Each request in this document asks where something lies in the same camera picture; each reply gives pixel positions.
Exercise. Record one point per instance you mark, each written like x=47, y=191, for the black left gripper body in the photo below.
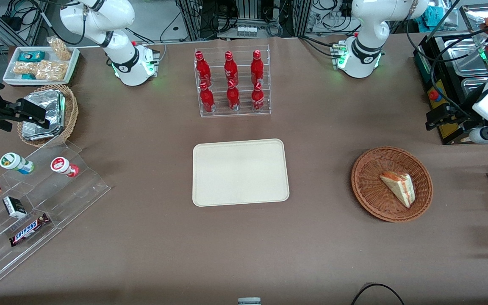
x=460, y=117

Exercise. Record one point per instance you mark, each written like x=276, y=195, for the triangular sandwich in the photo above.
x=400, y=188

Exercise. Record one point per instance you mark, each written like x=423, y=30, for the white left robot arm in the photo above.
x=362, y=29

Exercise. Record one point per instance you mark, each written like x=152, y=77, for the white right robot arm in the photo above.
x=100, y=21

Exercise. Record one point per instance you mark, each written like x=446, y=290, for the deep tan wicker basket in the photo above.
x=71, y=114

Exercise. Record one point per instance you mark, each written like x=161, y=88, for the white rectangular snack tray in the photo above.
x=11, y=76

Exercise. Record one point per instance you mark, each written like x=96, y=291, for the shallow brown wicker basket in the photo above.
x=373, y=199

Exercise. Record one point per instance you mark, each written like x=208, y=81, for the cream rectangular tray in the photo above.
x=239, y=173

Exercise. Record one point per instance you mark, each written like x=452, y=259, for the foil wrapped food pack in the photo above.
x=51, y=106
x=42, y=133

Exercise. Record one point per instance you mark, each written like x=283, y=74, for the steel warmer pan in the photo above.
x=472, y=87
x=464, y=57

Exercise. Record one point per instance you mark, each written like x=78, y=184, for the small teal snack packet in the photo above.
x=28, y=76

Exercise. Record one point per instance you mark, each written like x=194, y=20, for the clear bag of puffed snacks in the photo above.
x=52, y=70
x=59, y=48
x=26, y=67

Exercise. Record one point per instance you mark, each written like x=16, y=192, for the black glass food warmer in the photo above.
x=428, y=67

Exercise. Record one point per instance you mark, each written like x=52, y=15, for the green lid yogurt cup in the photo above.
x=13, y=162

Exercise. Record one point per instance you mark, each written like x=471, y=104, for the red lid yogurt cup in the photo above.
x=62, y=166

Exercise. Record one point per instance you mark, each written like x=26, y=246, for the teal snack box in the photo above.
x=31, y=56

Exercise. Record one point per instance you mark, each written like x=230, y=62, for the clear acrylic step stand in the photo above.
x=70, y=199

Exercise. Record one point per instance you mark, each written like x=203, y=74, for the small black white box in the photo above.
x=14, y=206

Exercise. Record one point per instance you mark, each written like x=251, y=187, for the teal plastic bag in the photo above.
x=434, y=17

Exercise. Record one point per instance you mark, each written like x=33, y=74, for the snickers chocolate bar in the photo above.
x=29, y=229

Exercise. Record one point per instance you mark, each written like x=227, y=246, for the red soda bottle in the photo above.
x=202, y=70
x=233, y=97
x=257, y=67
x=257, y=98
x=230, y=68
x=206, y=99

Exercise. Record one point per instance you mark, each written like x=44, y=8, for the clear acrylic bottle rack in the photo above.
x=244, y=110

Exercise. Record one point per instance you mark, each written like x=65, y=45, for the grey terminal block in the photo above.
x=247, y=31

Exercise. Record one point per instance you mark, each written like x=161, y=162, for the aluminium equipment rack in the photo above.
x=248, y=10

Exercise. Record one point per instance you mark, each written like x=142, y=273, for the grey metal clamp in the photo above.
x=249, y=301

